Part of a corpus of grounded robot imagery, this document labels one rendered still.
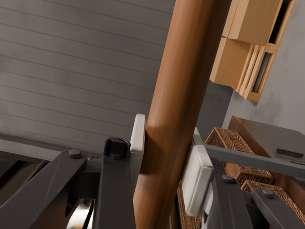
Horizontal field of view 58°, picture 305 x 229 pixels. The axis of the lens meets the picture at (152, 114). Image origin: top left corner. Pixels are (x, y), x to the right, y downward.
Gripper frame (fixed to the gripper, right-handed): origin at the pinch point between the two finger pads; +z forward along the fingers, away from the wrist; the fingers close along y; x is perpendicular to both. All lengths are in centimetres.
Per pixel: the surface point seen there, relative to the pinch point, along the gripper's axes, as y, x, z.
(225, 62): 82, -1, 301
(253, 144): 61, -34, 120
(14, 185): -60, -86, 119
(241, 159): 40, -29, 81
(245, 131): 61, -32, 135
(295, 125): 118, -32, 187
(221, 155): 32, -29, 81
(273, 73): 118, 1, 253
